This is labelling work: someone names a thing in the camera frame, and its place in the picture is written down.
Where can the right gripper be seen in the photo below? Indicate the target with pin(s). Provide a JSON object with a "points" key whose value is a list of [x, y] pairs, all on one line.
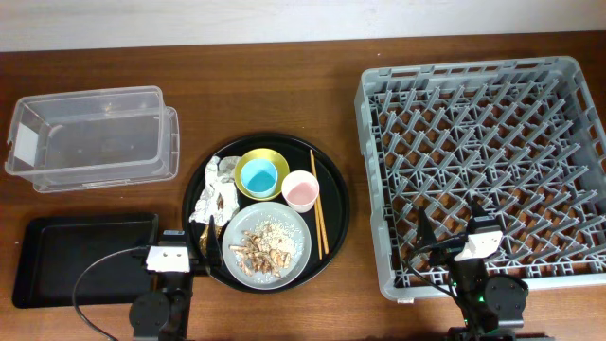
{"points": [[425, 234]]}

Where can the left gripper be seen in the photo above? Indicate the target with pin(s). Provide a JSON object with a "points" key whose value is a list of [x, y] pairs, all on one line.
{"points": [[211, 261]]}

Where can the gold snack wrapper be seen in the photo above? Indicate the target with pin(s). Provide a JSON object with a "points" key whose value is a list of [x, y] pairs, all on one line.
{"points": [[203, 238]]}

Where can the white paper napkin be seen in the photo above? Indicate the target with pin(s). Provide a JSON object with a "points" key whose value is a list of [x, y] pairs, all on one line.
{"points": [[219, 199]]}

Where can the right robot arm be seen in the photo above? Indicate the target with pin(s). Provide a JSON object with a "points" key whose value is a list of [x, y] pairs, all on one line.
{"points": [[492, 306]]}

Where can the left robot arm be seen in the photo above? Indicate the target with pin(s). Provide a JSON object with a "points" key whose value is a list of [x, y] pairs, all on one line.
{"points": [[163, 312]]}

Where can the grey dishwasher rack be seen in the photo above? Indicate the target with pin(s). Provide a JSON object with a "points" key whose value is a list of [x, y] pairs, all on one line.
{"points": [[521, 137]]}

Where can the clear plastic waste bin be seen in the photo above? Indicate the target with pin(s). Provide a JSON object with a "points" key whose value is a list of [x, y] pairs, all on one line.
{"points": [[94, 139]]}

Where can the grey plate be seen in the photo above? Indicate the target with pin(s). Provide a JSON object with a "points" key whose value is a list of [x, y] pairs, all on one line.
{"points": [[247, 219]]}

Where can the food scraps and rice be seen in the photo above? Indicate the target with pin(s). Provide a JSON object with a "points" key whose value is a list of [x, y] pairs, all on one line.
{"points": [[268, 249]]}

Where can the round black serving tray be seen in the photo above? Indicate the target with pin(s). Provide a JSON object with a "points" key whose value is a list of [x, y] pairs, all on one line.
{"points": [[333, 194]]}

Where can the blue cup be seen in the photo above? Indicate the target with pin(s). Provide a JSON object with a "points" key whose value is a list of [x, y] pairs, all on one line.
{"points": [[259, 177]]}

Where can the yellow bowl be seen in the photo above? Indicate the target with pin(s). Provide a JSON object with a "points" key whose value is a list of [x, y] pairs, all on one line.
{"points": [[276, 158]]}

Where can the pink cup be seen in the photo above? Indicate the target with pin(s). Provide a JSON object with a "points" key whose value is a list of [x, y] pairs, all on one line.
{"points": [[300, 190]]}

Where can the right wooden chopstick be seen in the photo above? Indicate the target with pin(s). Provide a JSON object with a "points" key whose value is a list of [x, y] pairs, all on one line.
{"points": [[325, 245]]}

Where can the black rectangular tray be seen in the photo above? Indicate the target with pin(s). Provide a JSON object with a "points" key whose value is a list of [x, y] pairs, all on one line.
{"points": [[57, 250]]}

